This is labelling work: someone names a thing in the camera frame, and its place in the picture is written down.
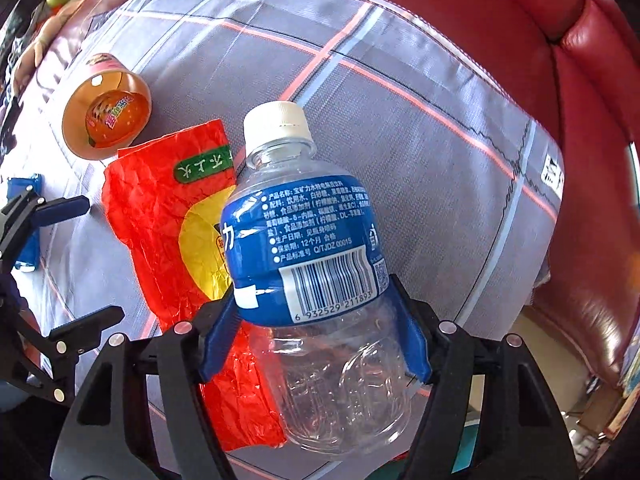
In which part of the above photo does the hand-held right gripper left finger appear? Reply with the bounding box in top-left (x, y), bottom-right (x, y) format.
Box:
top-left (50, 285), bottom-right (241, 480)

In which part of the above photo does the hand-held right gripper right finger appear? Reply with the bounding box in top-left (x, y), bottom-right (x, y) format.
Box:
top-left (387, 272), bottom-right (581, 480)

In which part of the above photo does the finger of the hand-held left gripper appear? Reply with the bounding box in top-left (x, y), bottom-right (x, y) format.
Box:
top-left (10, 304), bottom-right (125, 408)
top-left (0, 195), bottom-right (92, 261)

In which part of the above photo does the red snack bag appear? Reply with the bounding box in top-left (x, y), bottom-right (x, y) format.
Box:
top-left (102, 119), bottom-right (288, 451)

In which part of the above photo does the pink paper cup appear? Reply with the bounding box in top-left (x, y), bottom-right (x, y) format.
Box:
top-left (61, 53), bottom-right (152, 161)

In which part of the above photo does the grey teal trash bin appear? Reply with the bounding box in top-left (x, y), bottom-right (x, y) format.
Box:
top-left (460, 422), bottom-right (481, 480)

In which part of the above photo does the clear plastic bottle blue label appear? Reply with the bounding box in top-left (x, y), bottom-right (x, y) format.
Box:
top-left (220, 101), bottom-right (431, 456)

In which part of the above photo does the beige plush toy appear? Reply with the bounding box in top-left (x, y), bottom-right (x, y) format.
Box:
top-left (10, 0), bottom-right (91, 96)

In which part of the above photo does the grey plaid blanket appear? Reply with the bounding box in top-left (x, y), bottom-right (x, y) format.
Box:
top-left (0, 0), bottom-right (566, 480)

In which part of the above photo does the red leather sofa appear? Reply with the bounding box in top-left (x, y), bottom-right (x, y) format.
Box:
top-left (190, 0), bottom-right (640, 386)

